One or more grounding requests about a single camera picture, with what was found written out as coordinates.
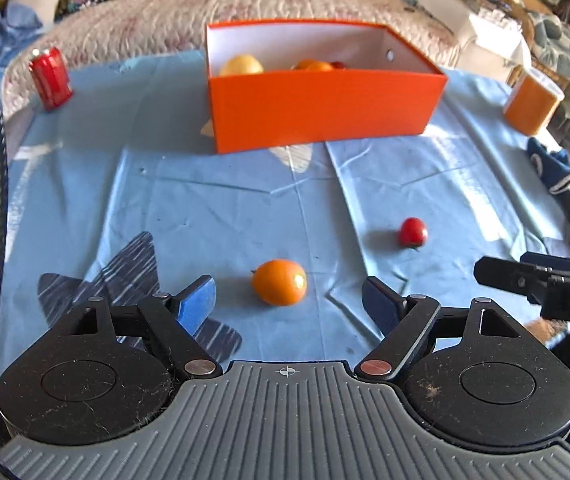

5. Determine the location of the orange cylindrical canister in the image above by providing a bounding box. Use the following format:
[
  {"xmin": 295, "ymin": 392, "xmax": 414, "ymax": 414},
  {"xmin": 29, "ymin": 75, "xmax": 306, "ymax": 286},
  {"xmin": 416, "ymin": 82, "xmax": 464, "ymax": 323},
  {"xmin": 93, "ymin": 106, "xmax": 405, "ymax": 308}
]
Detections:
[{"xmin": 503, "ymin": 69, "xmax": 565, "ymax": 136}]

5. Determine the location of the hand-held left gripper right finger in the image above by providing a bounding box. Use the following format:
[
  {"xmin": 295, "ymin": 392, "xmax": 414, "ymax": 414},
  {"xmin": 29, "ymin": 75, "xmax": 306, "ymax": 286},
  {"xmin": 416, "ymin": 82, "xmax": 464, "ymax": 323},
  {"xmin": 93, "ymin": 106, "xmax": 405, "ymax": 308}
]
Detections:
[{"xmin": 354, "ymin": 276, "xmax": 521, "ymax": 381}]

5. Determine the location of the brown woven belt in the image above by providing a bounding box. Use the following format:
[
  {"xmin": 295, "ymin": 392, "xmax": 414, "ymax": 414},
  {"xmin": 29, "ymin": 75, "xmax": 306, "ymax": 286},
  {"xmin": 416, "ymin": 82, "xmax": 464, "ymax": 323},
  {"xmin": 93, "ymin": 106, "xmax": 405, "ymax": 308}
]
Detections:
[{"xmin": 532, "ymin": 317, "xmax": 568, "ymax": 346}]

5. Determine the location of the yellow lemon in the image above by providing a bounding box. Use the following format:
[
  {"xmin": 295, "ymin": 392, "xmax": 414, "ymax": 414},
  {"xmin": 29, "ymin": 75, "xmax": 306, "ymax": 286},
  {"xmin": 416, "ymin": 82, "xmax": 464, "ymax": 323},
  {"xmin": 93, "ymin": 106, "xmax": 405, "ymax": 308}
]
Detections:
[{"xmin": 219, "ymin": 55, "xmax": 265, "ymax": 77}]

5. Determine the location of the dark blue cloth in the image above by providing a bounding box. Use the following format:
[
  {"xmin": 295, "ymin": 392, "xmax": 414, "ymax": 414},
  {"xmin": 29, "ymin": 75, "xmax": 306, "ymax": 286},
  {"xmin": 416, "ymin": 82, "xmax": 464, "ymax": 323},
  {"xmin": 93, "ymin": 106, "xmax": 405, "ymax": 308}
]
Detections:
[{"xmin": 526, "ymin": 137, "xmax": 570, "ymax": 196}]

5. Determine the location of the red soda can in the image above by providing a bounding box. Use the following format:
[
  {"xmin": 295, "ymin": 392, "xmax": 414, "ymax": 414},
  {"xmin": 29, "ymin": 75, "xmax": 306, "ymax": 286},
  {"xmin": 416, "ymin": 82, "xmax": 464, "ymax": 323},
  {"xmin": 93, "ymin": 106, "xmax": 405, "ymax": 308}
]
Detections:
[{"xmin": 29, "ymin": 47, "xmax": 74, "ymax": 112}]

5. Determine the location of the pink quilted sofa cover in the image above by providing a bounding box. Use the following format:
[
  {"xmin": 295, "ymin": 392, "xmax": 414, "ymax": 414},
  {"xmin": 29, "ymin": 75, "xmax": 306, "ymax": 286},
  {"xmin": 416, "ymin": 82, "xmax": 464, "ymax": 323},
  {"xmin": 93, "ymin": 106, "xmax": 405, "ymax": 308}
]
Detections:
[{"xmin": 2, "ymin": 0, "xmax": 461, "ymax": 121}]

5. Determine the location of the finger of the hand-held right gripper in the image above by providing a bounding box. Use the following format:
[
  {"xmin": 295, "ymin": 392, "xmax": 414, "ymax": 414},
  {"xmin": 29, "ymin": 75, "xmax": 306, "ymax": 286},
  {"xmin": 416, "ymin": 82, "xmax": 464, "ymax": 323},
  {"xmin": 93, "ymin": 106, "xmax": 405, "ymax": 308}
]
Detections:
[
  {"xmin": 474, "ymin": 256, "xmax": 562, "ymax": 306},
  {"xmin": 519, "ymin": 252, "xmax": 570, "ymax": 275}
]

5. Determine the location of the blue crumpled sheet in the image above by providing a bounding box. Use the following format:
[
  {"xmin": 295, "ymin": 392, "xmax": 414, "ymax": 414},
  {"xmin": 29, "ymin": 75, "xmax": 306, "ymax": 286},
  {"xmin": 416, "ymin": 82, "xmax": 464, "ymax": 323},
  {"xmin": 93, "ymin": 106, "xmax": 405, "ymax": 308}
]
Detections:
[{"xmin": 0, "ymin": 2, "xmax": 46, "ymax": 91}]

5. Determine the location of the white side table cloth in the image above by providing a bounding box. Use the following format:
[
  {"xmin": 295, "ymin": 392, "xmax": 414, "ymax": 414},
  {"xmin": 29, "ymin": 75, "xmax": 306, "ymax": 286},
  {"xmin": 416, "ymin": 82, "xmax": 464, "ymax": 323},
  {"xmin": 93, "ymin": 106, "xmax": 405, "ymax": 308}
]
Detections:
[{"xmin": 458, "ymin": 7, "xmax": 531, "ymax": 86}]

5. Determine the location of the orange cardboard box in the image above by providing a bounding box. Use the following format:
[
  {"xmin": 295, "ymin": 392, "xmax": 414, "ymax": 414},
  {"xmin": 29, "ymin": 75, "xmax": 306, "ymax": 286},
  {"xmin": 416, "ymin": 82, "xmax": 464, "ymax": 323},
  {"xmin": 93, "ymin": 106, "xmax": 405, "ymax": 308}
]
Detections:
[{"xmin": 205, "ymin": 20, "xmax": 449, "ymax": 155}]

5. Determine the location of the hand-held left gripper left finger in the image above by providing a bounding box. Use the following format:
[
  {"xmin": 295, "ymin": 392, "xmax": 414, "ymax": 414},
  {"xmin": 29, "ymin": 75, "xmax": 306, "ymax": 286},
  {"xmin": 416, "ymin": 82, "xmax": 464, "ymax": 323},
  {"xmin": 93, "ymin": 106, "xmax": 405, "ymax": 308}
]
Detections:
[{"xmin": 55, "ymin": 275, "xmax": 223, "ymax": 378}]

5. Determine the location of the red cherry tomato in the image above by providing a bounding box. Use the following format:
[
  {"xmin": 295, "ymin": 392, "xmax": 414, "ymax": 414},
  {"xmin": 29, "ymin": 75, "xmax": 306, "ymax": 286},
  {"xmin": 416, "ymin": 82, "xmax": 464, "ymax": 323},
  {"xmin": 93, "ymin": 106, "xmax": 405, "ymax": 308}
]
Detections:
[{"xmin": 398, "ymin": 217, "xmax": 428, "ymax": 248}]

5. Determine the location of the spotted chair cushion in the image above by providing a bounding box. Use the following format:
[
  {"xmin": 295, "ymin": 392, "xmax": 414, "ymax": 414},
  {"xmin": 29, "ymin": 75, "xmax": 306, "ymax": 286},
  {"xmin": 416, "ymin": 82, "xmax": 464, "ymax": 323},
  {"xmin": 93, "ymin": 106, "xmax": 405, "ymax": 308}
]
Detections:
[{"xmin": 530, "ymin": 12, "xmax": 570, "ymax": 81}]

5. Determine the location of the blue tablecloth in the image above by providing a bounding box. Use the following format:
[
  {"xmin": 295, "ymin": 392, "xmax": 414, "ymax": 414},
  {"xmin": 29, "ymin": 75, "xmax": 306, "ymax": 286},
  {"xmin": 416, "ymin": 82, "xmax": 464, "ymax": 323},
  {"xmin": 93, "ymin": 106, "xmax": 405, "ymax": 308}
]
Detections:
[{"xmin": 0, "ymin": 50, "xmax": 570, "ymax": 451}]

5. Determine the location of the wicker chair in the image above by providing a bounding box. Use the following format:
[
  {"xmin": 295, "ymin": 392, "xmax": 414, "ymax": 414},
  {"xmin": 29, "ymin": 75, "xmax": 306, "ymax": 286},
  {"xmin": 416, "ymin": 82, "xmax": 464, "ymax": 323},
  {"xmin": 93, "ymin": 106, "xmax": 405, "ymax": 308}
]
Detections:
[{"xmin": 485, "ymin": 0, "xmax": 570, "ymax": 91}]

